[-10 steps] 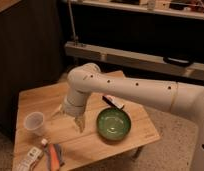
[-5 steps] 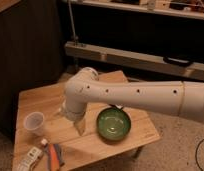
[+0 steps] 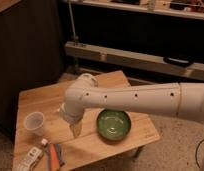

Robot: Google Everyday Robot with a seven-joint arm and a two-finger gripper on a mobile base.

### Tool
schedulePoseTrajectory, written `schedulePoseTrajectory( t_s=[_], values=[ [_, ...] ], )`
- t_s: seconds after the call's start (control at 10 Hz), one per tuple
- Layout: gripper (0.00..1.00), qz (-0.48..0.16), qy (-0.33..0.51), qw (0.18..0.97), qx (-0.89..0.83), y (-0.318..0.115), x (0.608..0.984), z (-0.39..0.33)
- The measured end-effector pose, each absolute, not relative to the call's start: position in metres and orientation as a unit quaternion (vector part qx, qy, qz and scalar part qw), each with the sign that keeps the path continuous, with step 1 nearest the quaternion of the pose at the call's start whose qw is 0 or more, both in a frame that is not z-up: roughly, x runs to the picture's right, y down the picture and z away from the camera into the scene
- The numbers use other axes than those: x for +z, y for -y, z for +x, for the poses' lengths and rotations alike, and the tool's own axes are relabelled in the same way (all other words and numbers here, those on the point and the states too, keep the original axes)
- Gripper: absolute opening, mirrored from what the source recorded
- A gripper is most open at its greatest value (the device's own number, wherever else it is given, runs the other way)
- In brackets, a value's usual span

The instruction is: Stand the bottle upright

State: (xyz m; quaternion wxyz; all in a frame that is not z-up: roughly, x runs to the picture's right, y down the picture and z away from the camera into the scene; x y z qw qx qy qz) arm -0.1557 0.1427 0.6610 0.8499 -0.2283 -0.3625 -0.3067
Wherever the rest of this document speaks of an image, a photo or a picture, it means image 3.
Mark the long grey case black handle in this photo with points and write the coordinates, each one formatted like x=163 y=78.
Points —
x=133 y=60

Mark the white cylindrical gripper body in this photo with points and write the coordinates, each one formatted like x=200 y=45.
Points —
x=71 y=114

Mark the clear plastic bottle white cap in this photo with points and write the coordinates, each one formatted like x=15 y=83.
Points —
x=31 y=159

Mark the white shelf with clutter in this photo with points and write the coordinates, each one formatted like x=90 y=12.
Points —
x=159 y=7

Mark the wooden table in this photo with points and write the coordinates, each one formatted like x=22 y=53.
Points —
x=88 y=147

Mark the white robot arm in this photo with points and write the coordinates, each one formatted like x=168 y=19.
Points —
x=182 y=100

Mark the green ceramic bowl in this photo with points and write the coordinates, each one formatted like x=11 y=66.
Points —
x=113 y=125

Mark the metal stand pole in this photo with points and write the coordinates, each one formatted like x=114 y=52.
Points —
x=75 y=37

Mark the clear plastic cup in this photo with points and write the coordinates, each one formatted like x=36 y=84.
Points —
x=35 y=123

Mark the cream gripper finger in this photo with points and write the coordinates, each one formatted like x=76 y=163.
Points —
x=73 y=130
x=79 y=127

